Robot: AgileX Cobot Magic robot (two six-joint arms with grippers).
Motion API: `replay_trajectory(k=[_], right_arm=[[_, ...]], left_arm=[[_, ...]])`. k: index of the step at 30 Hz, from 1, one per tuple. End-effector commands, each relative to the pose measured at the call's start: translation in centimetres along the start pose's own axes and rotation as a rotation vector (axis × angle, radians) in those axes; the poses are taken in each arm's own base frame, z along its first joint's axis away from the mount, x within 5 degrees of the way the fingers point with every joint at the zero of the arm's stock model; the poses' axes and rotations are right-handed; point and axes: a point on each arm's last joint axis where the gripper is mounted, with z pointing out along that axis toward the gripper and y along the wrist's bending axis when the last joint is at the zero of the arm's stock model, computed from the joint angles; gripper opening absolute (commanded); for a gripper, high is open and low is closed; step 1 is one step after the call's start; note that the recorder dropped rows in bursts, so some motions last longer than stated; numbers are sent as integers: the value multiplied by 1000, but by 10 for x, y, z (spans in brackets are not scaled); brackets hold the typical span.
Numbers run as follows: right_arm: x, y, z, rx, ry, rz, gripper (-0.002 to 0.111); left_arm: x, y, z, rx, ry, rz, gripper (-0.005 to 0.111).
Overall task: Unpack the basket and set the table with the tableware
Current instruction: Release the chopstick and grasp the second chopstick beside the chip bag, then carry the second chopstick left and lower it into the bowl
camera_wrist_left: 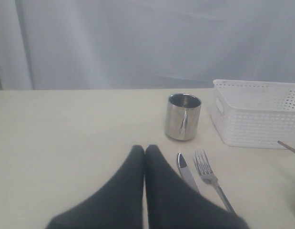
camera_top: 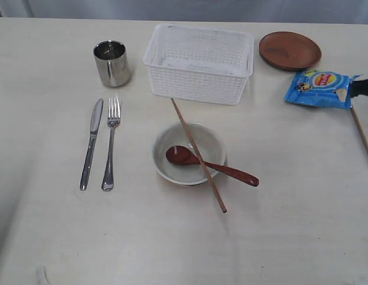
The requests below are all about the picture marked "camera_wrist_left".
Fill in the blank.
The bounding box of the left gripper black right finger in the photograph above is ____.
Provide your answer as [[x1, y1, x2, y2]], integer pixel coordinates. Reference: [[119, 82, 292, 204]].
[[145, 145, 248, 229]]

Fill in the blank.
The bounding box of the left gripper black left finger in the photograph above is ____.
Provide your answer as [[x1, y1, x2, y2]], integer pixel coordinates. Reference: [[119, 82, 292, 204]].
[[47, 145, 145, 229]]

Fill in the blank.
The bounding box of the silver table knife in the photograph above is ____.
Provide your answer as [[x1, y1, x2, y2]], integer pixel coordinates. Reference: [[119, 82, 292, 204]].
[[177, 153, 200, 193]]

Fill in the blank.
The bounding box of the silver metal fork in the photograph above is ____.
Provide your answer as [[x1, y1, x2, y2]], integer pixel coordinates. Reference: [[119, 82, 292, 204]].
[[194, 149, 236, 215]]

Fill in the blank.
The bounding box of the stainless steel cup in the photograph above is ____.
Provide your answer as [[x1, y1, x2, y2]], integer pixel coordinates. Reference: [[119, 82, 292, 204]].
[[165, 94, 202, 141]]

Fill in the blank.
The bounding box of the white perforated plastic basket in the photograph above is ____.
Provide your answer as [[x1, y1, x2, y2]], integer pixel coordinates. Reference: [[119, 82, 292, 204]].
[[211, 79, 295, 149]]

